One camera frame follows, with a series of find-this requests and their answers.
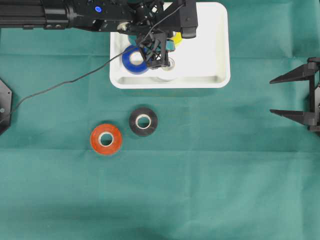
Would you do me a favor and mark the teal tape roll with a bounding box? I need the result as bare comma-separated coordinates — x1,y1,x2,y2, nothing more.
128,35,137,46

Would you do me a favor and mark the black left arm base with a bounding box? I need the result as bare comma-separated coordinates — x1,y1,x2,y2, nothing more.
0,79,13,135

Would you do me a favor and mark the black cable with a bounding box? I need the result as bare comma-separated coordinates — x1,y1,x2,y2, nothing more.
0,3,183,123

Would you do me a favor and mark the yellow tape roll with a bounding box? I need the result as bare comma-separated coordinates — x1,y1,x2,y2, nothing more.
171,32,183,47

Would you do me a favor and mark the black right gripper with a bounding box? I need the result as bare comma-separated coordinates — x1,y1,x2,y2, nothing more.
269,57,320,136

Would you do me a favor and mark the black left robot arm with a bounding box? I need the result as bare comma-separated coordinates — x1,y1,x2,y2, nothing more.
0,0,181,69

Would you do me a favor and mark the red tape roll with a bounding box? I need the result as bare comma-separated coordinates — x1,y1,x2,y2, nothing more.
89,123,123,156

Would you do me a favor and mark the black tape roll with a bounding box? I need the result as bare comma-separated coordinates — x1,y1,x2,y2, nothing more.
129,107,158,137

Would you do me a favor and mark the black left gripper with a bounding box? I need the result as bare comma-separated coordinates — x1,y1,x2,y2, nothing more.
127,0,176,69

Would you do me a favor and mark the white tape roll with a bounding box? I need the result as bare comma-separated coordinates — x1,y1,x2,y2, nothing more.
154,57,176,82

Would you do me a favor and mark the green table cloth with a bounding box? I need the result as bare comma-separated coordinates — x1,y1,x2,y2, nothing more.
0,0,320,240

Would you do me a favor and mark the white plastic tray case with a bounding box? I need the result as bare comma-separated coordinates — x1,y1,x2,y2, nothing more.
109,2,231,89

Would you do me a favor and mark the blue tape roll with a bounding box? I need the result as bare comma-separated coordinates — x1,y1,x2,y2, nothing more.
122,45,148,75

